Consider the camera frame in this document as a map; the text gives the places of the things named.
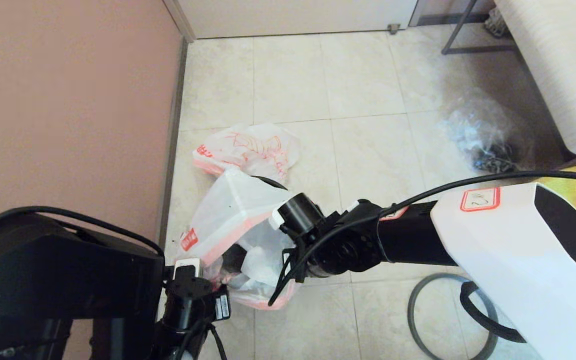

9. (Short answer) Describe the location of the black round trash bin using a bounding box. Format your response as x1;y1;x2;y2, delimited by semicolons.
218;175;291;278

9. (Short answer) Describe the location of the white pink-drawstring trash bag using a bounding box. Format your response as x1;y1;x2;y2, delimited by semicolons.
177;167;319;311

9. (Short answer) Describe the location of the grey bin rim ring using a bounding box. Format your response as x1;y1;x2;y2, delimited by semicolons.
408;273;500;360

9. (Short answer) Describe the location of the white red-printed trash bag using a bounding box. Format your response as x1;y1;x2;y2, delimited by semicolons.
193;123;303;183

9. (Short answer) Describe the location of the crumpled clear plastic bag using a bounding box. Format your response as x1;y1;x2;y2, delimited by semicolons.
443;92;536;173

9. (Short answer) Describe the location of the black crumpled item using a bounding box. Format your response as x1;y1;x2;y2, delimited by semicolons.
473;144;515;174

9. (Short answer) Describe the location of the white door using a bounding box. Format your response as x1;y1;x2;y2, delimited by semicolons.
175;0;419;42

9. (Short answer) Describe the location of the grey cloth bundle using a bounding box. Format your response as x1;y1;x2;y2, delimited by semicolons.
483;7;509;40

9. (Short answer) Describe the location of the white ribbed table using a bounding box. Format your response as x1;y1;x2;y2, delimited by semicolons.
490;0;576;156

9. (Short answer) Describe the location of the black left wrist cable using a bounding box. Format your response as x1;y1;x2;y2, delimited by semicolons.
208;322;229;360

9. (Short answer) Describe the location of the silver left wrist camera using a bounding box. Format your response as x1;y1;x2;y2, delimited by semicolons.
174;257;202;281

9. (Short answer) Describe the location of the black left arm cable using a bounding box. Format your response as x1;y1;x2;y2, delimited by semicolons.
0;206;165;261

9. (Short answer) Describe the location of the white door frame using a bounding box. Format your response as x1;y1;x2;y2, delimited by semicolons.
162;0;198;46

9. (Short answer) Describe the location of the dark metal table frame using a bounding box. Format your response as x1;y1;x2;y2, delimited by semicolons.
440;0;519;57

